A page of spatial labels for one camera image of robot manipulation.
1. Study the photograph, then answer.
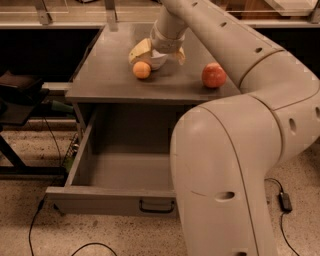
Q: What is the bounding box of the red apple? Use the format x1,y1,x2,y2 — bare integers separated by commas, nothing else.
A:
201,63,227,88

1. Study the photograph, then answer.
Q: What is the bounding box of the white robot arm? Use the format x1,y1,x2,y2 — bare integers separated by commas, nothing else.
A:
150,0,320,256

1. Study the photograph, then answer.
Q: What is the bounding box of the black power adapter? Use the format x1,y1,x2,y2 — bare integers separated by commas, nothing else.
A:
278,192,293,212

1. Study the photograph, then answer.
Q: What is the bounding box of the grey cabinet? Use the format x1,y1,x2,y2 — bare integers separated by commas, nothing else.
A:
66,23,240,145

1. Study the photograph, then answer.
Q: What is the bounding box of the small orange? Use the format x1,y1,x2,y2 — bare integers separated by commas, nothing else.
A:
133,61,151,79

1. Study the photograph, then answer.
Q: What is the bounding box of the grey open top drawer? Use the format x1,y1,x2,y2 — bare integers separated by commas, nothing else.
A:
47,104,177,217

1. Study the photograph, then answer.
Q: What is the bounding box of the black side table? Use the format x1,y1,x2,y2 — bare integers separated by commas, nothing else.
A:
0,89,66,178

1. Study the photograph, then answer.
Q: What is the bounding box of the black drawer handle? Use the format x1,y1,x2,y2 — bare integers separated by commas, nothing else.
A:
139,200,175,214

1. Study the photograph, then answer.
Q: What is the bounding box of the white bowl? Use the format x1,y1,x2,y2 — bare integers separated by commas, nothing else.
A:
150,54,168,70

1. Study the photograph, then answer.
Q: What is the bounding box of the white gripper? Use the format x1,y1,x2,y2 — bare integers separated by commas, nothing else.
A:
128,21,186,65

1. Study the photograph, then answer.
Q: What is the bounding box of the metal guard rail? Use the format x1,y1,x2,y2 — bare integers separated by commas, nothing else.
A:
0,0,320,28

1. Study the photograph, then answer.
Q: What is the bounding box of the black adapter cable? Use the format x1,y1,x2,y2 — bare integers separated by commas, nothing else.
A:
265,177,301,256

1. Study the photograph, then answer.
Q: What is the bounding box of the black floor cable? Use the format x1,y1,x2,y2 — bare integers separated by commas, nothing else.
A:
27,116,118,256

